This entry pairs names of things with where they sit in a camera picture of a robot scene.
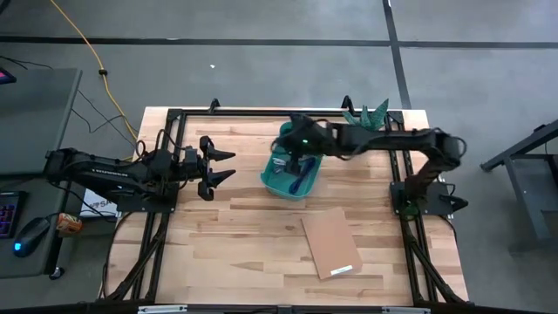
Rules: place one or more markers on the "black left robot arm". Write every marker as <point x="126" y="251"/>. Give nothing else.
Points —
<point x="109" y="174"/>

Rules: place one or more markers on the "flat brown board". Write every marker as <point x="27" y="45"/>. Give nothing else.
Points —
<point x="331" y="244"/>

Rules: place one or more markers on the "green plastic bin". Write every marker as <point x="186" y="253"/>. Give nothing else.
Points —
<point x="272" y="179"/>

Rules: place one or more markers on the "dark metal desk frame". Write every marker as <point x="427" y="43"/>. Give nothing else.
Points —
<point x="523" y="174"/>

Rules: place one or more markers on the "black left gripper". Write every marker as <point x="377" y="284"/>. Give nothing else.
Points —
<point x="194" y="170"/>

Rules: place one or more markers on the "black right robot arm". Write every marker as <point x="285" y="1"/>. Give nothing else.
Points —
<point x="392" y="139"/>

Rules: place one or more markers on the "black backlit keyboard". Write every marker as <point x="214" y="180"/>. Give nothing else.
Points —
<point x="6" y="216"/>

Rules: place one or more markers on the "grey side desk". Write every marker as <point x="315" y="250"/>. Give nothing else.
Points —
<point x="35" y="122"/>

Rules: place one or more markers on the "snake plant in white pot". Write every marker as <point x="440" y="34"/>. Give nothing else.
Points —
<point x="370" y="118"/>

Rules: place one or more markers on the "small orange box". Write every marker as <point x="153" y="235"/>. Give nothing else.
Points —
<point x="69" y="223"/>

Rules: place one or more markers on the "black aluminium table frame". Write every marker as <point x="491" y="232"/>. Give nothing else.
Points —
<point x="244" y="113"/>

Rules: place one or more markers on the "white printed sign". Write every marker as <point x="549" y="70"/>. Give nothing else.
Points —
<point x="98" y="204"/>

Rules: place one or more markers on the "black computer mouse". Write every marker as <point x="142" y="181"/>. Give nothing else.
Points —
<point x="30" y="235"/>

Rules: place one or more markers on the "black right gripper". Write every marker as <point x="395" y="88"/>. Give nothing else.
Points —
<point x="307" y="135"/>

